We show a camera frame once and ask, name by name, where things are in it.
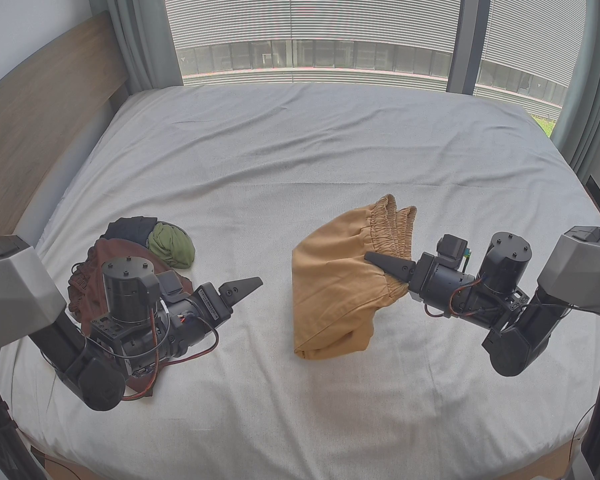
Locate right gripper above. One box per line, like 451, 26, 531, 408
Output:
364, 251, 482, 318

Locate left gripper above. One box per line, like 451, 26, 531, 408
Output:
156, 281, 234, 363

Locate tan shorts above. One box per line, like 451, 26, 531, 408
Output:
291, 194, 421, 361

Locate bed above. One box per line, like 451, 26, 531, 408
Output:
0, 10, 600, 480

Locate green garment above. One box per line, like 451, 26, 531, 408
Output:
146, 222, 197, 270

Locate black garment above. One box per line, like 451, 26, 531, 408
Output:
102, 215, 158, 249

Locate brown shorts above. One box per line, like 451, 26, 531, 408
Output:
67, 238, 197, 402

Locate window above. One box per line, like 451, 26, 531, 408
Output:
160, 0, 588, 136

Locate grey-green curtain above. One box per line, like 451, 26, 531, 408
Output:
85, 0, 183, 100
550, 0, 600, 179

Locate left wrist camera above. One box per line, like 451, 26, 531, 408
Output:
156, 269, 193, 301

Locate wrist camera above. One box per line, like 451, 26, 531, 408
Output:
436, 234, 473, 271
156, 269, 193, 301

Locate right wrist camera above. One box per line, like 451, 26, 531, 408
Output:
436, 234, 473, 271

